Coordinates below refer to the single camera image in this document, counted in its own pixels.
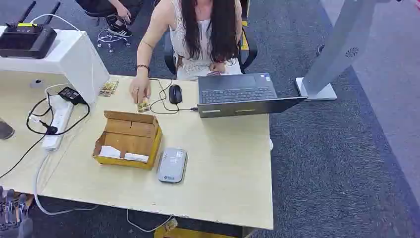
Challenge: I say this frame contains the black router with antennas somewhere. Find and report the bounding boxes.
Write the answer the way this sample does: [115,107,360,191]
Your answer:
[0,0,62,60]

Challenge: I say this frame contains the thin white cable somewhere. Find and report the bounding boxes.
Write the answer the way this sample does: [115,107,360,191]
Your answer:
[126,209,174,234]

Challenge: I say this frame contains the dark grey rounded object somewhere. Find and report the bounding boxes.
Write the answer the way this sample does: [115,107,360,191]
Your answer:
[0,119,16,141]

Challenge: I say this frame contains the white power strip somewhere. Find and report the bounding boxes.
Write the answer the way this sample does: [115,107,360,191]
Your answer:
[42,95,74,152]

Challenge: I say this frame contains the dark grey laptop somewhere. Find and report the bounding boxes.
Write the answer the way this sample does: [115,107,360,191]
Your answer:
[197,72,309,119]

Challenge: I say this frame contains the grey card reader device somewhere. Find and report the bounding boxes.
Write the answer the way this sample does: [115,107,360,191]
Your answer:
[157,147,188,184]

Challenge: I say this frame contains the person's left hand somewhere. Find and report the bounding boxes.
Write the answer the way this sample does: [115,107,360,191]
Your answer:
[209,61,227,74]

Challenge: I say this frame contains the black mouse cable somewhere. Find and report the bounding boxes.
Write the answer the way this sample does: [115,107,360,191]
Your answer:
[148,77,199,115]

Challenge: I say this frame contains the white floor-standing kiosk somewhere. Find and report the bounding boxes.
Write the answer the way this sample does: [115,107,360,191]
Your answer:
[295,0,403,102]

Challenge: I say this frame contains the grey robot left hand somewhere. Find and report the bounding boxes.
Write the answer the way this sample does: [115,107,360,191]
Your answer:
[0,186,34,238]

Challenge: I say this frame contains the white card in box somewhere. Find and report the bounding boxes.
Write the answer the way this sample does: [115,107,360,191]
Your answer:
[98,145,122,159]
[123,152,150,163]

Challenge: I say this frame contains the printed cards on desk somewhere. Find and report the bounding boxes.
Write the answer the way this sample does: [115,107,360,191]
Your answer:
[98,80,119,98]

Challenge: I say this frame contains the white power strip cable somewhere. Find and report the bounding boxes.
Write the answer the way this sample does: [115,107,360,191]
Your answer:
[33,149,99,217]

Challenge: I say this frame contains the cardboard box with yellow rim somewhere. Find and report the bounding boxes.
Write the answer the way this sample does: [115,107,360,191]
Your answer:
[92,110,163,171]

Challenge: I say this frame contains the person seated at desk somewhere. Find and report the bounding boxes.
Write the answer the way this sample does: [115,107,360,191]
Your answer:
[136,0,244,81]

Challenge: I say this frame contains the black office chair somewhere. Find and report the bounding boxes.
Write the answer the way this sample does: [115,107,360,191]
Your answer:
[163,25,259,76]

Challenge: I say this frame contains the black power cable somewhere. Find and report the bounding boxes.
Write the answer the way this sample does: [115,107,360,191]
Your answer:
[0,92,91,180]

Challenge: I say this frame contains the yellow frame under desk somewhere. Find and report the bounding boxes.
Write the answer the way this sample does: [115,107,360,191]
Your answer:
[153,219,245,238]

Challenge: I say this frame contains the person's right hand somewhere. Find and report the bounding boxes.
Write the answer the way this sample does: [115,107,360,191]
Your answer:
[129,76,152,105]

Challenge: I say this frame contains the black power adapter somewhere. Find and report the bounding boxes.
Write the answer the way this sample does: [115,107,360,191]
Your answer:
[57,86,87,106]

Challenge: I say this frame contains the white monitor housing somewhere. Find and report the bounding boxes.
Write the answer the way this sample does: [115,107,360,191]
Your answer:
[0,25,110,105]

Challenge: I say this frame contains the black computer mouse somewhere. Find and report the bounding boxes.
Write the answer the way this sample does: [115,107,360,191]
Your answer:
[168,84,183,105]

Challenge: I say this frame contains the chair base with casters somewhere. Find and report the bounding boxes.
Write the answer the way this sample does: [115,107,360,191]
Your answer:
[96,28,131,54]

